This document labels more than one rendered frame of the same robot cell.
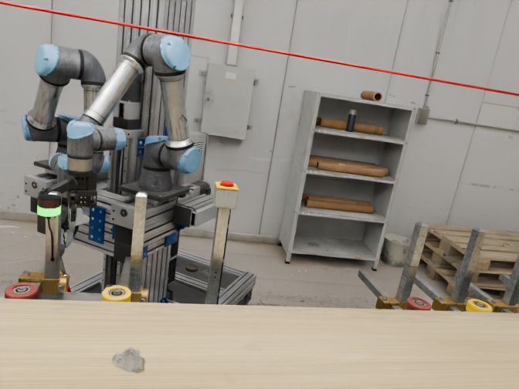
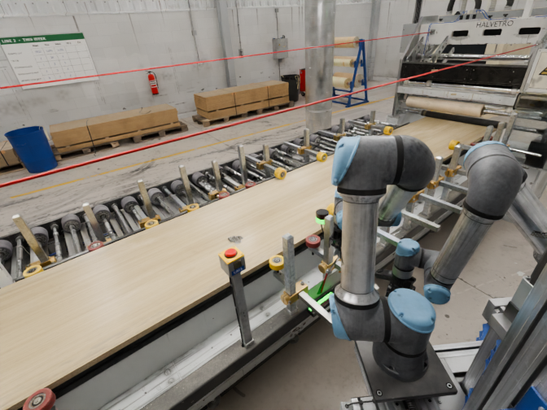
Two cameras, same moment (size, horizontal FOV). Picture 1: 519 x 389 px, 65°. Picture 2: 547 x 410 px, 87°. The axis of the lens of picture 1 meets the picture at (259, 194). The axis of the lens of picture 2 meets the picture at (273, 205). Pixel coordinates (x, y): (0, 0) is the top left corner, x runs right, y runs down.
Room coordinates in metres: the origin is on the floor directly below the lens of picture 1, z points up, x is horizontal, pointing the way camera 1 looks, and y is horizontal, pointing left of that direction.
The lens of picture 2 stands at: (2.05, -0.03, 1.89)
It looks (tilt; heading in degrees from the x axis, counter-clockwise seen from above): 31 degrees down; 159
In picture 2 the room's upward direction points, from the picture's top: 5 degrees counter-clockwise
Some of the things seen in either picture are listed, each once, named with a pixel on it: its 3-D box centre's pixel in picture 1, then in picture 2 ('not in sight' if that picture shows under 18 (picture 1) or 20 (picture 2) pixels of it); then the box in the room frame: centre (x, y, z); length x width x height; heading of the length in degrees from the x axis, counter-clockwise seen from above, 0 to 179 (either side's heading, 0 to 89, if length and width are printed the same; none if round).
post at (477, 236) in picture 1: (462, 284); not in sight; (1.50, -0.85, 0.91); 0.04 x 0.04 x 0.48; 14
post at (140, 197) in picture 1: (136, 262); (290, 276); (1.20, 0.36, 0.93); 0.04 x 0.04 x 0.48; 14
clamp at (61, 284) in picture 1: (44, 283); (330, 263); (1.13, 0.62, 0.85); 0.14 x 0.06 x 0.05; 104
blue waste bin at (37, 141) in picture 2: not in sight; (34, 149); (-4.17, -2.05, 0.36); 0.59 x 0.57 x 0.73; 10
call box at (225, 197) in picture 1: (225, 196); (232, 262); (1.26, 0.11, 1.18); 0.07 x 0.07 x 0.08; 14
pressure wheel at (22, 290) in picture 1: (22, 306); (312, 246); (0.99, 0.61, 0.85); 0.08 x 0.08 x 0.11
